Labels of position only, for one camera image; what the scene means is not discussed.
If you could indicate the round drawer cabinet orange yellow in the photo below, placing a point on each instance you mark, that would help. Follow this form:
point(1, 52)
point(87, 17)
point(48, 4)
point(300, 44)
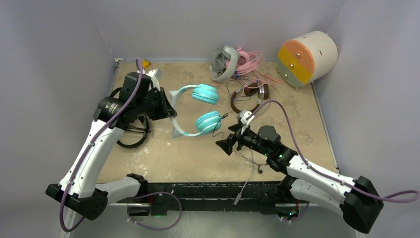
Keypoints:
point(304, 59)

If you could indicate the pink headphones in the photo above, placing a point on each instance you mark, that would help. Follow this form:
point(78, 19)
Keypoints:
point(248, 61)

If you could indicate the teal white cat headphones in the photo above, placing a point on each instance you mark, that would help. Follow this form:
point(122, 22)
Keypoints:
point(199, 109)

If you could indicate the yellow small object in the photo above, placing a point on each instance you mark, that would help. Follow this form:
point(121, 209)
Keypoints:
point(145, 63)

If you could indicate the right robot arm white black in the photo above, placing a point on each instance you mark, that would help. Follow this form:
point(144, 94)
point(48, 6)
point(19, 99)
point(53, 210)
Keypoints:
point(355, 200)

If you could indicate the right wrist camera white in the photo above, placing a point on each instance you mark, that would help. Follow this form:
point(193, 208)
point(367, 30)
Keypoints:
point(245, 118)

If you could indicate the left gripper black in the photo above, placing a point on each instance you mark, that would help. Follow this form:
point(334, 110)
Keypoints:
point(159, 114)

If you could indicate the grey white headphones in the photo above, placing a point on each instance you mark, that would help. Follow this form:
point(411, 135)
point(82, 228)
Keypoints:
point(223, 63)

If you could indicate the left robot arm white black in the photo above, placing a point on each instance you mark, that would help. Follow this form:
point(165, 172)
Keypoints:
point(79, 189)

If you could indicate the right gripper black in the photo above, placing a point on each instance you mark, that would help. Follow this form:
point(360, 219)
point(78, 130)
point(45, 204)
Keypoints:
point(227, 144)

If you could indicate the brown headphones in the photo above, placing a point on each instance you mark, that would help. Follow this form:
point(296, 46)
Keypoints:
point(252, 89)

